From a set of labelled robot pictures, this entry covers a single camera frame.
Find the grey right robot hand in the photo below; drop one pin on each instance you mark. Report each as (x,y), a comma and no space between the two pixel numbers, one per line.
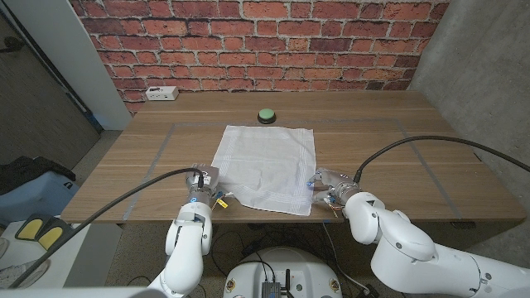
(331,178)

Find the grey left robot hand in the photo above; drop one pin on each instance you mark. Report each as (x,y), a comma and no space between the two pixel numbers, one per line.
(207,176)

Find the white handkerchief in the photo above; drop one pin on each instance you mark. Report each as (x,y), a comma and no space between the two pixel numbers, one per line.
(265,165)

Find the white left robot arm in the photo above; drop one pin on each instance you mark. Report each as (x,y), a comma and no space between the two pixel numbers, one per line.
(186,248)

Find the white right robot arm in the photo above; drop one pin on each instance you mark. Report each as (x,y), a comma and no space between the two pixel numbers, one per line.
(414,252)

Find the green push button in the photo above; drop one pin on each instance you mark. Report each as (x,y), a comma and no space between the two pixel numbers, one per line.
(266,113)

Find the white power strip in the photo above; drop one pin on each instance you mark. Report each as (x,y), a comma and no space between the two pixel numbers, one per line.
(161,93)

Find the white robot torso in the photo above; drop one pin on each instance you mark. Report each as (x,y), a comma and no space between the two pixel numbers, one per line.
(298,269)

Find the black antenna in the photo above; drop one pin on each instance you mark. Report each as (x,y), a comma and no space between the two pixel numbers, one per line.
(287,281)

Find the grey electronics box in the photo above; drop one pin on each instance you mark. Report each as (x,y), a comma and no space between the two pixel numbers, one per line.
(270,290)

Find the red brick printed backdrop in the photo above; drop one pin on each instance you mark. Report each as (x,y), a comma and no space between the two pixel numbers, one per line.
(265,49)

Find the yellow foot pedal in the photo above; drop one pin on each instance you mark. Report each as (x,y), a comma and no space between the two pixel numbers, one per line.
(29,227)
(51,236)

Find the blue bin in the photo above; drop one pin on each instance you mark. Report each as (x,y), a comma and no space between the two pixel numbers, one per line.
(33,198)

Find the black cloth bag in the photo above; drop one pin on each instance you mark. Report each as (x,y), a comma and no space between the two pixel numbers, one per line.
(25,169)

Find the white sneaker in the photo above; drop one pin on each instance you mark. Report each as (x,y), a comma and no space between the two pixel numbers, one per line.
(16,271)

